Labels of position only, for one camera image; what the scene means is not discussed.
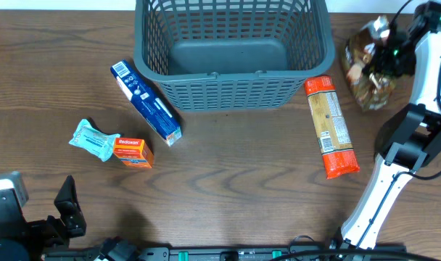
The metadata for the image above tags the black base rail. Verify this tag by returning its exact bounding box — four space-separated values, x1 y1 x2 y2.
44 235 408 261

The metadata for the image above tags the brown Nescafe Gold bag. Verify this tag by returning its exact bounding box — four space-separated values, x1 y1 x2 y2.
341 15 396 111

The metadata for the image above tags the orange tan biscuit packet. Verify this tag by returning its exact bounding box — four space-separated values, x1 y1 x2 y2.
304 75 360 179

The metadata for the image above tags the blue toothpaste box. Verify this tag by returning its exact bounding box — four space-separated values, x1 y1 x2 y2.
110 60 182 146

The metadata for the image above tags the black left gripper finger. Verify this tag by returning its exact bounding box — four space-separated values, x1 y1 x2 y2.
54 175 86 238
0 171 29 218

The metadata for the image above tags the grey plastic basket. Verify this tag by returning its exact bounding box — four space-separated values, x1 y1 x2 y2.
133 0 335 112

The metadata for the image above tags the light teal wipes packet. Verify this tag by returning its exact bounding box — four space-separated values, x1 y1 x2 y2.
69 119 120 162

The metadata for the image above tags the orange Redoxon box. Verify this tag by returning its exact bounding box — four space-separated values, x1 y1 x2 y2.
113 138 154 168

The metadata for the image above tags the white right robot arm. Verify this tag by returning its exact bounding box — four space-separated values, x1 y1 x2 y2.
341 1 441 249

